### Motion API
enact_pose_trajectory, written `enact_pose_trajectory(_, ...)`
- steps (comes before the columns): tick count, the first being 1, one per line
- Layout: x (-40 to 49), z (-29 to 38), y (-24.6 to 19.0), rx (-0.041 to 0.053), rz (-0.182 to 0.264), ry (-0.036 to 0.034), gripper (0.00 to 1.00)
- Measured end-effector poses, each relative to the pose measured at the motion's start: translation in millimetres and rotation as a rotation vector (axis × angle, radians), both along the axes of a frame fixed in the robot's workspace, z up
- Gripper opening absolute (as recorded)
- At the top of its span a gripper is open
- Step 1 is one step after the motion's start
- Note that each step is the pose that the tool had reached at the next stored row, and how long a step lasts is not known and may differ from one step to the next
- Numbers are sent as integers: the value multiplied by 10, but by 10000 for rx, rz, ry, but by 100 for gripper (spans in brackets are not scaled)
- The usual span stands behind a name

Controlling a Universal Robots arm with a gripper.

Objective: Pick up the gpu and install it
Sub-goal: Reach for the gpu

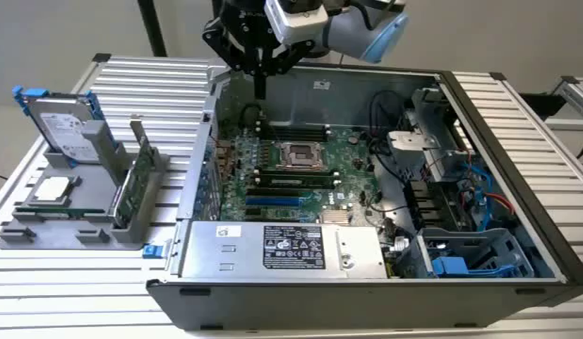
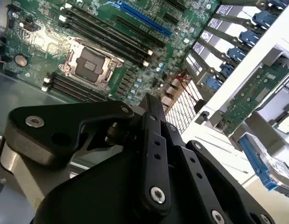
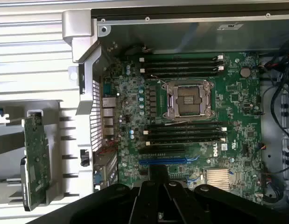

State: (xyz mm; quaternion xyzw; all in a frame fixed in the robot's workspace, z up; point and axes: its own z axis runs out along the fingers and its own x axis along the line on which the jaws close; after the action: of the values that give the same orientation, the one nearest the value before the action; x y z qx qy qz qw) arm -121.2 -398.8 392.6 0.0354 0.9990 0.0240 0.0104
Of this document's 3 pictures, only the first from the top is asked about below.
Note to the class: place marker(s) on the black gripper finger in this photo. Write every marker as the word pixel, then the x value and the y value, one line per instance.
pixel 291 56
pixel 224 49

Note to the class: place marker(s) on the green graphics card black cooler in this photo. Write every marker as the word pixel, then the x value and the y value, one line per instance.
pixel 135 183

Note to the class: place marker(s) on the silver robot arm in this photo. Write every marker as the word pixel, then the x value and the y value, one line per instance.
pixel 352 35

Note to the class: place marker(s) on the black stand pole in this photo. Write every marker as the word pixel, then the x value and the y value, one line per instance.
pixel 153 28

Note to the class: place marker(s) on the coin cell battery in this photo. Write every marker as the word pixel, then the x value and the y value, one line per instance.
pixel 352 139

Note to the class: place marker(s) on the CPU socket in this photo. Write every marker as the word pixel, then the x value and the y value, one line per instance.
pixel 300 152

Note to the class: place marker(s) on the green motherboard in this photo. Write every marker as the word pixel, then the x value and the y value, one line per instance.
pixel 356 169

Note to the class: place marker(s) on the installed RAM stick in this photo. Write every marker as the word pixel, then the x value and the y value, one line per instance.
pixel 291 182

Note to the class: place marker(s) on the black expansion slot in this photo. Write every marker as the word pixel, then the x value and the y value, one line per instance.
pixel 272 191

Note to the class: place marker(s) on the hard disk blue carrier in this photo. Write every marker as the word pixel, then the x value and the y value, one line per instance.
pixel 60 123

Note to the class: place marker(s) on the blue expansion slot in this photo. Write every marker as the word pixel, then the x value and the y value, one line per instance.
pixel 272 202

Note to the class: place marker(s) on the grey metal drive cage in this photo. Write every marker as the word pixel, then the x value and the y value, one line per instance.
pixel 442 155

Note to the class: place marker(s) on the silver chipset heatsink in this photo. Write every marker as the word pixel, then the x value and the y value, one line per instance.
pixel 336 217

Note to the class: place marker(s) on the silver CPU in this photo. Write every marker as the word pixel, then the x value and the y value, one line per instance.
pixel 53 187

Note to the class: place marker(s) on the green RAM stick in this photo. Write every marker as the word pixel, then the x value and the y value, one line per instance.
pixel 60 212

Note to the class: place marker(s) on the silver power supply unit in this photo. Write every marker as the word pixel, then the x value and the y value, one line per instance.
pixel 215 257

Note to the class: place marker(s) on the blue case latch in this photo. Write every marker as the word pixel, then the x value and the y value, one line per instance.
pixel 152 251

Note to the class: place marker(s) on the grey plastic disk bay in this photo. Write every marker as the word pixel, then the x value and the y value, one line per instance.
pixel 460 234

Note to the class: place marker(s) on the grey parts rack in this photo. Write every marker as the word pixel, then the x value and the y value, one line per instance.
pixel 55 229

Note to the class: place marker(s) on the blue plastic drive latch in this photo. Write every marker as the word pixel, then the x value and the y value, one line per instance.
pixel 448 265

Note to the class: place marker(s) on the grey open PC case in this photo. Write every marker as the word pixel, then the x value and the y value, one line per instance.
pixel 319 307

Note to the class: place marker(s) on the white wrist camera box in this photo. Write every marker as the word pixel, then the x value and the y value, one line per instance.
pixel 295 21

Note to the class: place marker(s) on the aluminium neighbour table frame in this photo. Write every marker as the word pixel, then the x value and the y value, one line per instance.
pixel 571 86

